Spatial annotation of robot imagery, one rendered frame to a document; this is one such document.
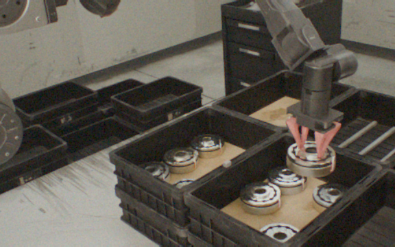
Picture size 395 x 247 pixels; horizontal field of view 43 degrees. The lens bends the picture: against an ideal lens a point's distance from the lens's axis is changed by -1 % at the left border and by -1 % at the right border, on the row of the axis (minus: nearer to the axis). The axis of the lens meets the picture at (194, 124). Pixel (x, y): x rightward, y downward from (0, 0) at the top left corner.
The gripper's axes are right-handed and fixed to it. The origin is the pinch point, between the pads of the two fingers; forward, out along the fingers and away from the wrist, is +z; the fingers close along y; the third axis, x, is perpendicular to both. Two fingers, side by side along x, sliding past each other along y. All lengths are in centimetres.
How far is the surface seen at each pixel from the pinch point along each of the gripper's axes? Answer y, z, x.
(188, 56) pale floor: 302, 108, -234
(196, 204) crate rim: 16.2, 13.0, 19.1
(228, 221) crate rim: 6.3, 12.6, 18.9
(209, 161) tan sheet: 39.0, 22.4, -7.2
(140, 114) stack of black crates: 127, 50, -47
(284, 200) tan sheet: 10.3, 21.5, -5.8
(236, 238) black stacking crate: 5.3, 17.2, 17.6
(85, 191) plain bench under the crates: 72, 37, 17
